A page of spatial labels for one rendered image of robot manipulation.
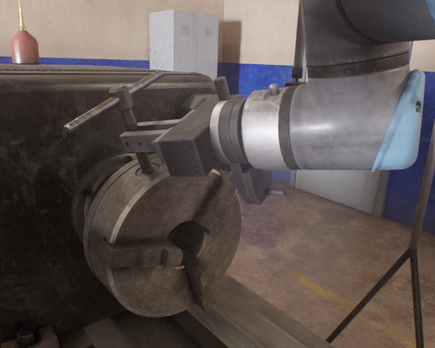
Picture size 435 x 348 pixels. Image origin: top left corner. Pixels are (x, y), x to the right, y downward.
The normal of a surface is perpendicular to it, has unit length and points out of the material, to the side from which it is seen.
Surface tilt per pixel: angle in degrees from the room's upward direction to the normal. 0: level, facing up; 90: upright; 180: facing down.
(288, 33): 90
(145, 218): 90
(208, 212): 49
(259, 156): 121
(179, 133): 20
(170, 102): 90
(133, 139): 108
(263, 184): 80
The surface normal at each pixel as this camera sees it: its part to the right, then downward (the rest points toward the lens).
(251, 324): 0.04, -0.95
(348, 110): -0.52, 0.35
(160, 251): 0.63, 0.25
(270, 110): -0.47, -0.39
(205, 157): 0.86, 0.01
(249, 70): -0.77, 0.16
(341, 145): -0.44, 0.55
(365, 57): -0.07, 0.35
